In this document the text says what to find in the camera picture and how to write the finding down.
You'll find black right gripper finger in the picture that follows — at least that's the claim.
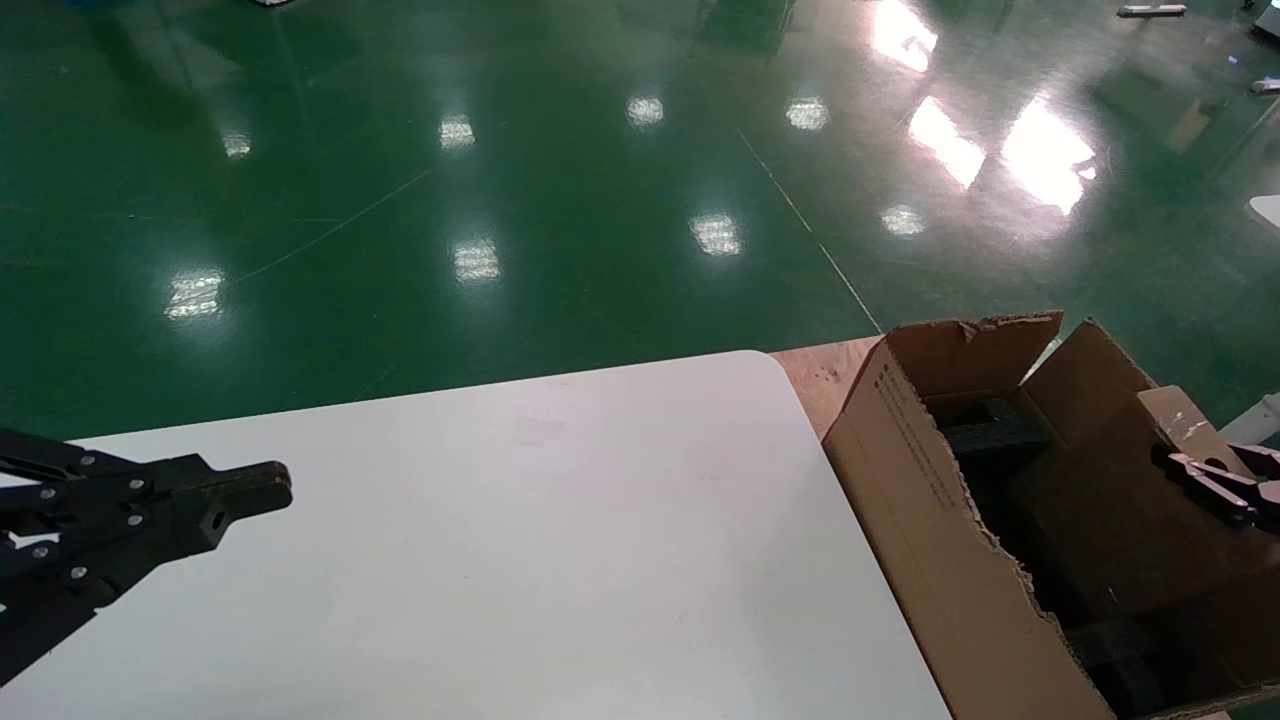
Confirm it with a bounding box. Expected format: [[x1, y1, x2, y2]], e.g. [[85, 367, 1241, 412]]
[[1229, 442, 1280, 481], [1150, 451, 1261, 528]]

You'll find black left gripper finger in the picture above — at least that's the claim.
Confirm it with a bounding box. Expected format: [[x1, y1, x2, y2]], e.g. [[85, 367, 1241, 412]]
[[0, 428, 293, 546], [0, 495, 293, 691]]

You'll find big open cardboard box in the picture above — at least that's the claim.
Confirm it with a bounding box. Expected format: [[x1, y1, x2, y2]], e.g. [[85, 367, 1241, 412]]
[[820, 310, 1280, 720]]

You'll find black foam block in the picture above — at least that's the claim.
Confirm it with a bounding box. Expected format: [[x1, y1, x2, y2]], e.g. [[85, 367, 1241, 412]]
[[938, 397, 1053, 464], [1068, 615, 1196, 713]]

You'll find brown wooden platform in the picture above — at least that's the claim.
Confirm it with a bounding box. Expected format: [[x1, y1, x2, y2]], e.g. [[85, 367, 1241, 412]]
[[768, 336, 887, 442]]

